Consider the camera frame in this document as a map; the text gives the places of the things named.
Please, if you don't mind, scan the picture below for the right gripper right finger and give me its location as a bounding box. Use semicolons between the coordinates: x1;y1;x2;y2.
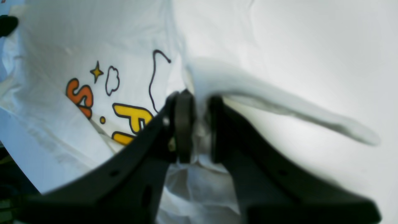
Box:
208;97;382;224

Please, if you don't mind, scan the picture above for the white printed T-shirt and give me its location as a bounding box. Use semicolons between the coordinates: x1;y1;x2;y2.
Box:
1;0;380;224

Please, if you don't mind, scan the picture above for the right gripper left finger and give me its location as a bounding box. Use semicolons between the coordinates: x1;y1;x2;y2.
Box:
19;90;194;224

